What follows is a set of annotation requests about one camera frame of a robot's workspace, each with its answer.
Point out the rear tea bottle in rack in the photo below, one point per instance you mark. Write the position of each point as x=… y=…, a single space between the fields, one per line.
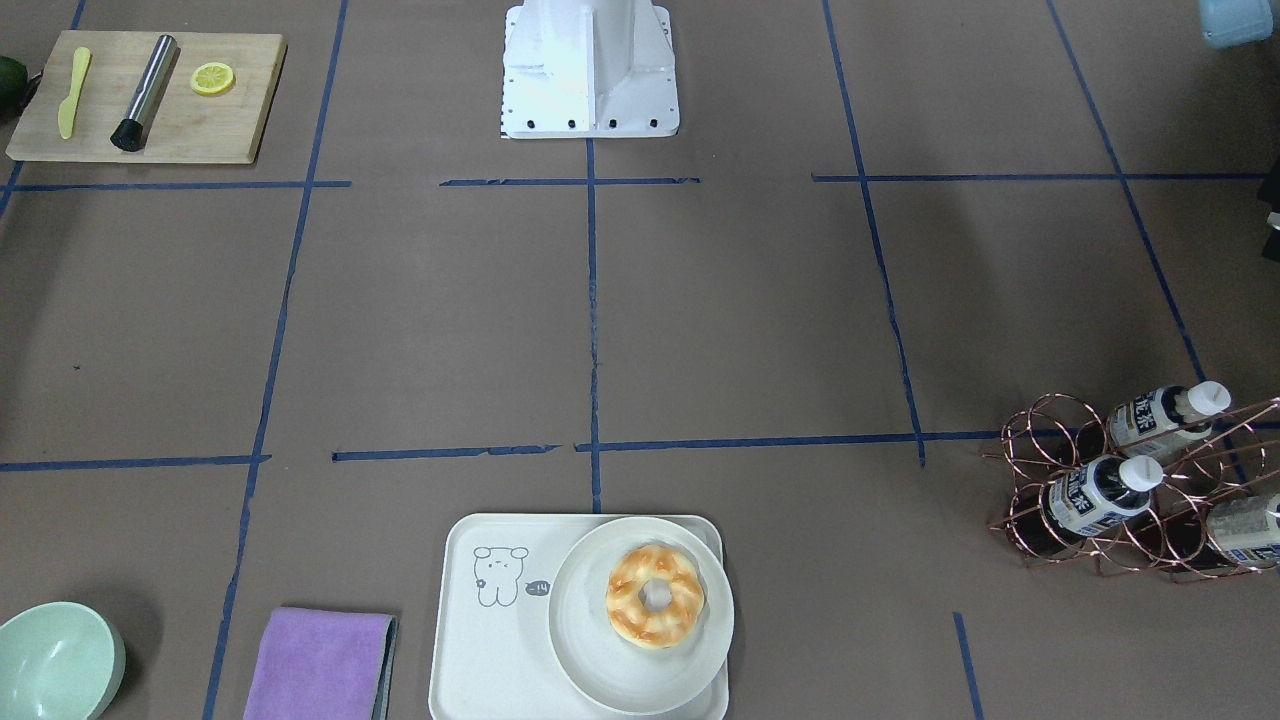
x=1243 y=533

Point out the tea bottle in rack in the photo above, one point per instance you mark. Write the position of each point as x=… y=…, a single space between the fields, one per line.
x=1243 y=533
x=1084 y=503

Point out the tea bottle white cap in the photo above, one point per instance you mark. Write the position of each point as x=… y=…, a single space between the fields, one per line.
x=1162 y=423

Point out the steel muddler black tip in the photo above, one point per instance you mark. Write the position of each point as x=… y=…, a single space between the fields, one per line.
x=131 y=133

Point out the folded purple cloth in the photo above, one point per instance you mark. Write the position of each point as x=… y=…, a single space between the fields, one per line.
x=316 y=664

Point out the mint green bowl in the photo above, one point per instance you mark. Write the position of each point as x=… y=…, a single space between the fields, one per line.
x=59 y=660

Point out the glazed ring donut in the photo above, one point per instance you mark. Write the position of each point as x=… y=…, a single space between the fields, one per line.
x=653 y=597

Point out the cream rectangular serving tray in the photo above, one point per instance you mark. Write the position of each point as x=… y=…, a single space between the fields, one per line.
x=492 y=657

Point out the yellow plastic knife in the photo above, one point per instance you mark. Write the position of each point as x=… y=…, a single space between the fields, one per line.
x=68 y=107

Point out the lemon slice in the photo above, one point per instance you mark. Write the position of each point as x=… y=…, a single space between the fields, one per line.
x=212 y=79

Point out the copper wire bottle rack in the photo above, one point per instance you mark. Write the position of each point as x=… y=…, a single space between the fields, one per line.
x=1057 y=434

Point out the round cream plate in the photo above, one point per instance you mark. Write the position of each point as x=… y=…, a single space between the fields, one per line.
x=616 y=674

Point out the wooden cutting board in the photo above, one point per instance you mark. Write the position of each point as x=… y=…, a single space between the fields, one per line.
x=187 y=128

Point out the front tea bottle in rack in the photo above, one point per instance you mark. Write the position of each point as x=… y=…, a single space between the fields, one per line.
x=1084 y=503

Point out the green lime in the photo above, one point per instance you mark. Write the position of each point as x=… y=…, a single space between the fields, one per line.
x=14 y=81

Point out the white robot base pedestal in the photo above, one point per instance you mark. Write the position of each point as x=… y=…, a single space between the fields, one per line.
x=589 y=69

